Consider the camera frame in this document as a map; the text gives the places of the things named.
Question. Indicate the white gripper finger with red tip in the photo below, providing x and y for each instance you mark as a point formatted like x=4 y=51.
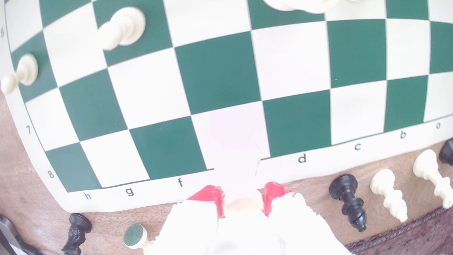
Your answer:
x=187 y=230
x=297 y=230

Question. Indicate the white chess rook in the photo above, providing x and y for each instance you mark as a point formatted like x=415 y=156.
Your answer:
x=244 y=204

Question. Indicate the white chess piece green felt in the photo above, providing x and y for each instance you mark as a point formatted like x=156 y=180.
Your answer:
x=135 y=235

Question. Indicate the black chess bishop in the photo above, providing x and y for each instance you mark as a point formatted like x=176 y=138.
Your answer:
x=345 y=189

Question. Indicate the white chess bishop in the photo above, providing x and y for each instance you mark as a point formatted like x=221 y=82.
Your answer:
x=384 y=184

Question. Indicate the black chess knight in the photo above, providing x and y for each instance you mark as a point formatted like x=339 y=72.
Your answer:
x=78 y=228

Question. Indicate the white chess queen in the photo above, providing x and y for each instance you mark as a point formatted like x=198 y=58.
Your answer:
x=426 y=166

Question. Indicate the green and white chess mat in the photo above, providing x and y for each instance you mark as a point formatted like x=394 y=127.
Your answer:
x=217 y=70

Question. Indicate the black chess queen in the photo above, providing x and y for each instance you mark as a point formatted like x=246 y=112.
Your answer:
x=447 y=152

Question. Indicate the white chess pawn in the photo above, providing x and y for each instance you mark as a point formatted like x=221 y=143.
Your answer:
x=27 y=69
x=129 y=24

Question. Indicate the large white chess piece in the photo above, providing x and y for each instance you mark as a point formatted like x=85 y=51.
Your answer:
x=304 y=4

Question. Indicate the patterned dark rug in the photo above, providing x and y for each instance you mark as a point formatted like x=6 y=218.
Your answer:
x=407 y=237

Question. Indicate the dark grey object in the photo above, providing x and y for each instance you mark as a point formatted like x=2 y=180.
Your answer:
x=10 y=237

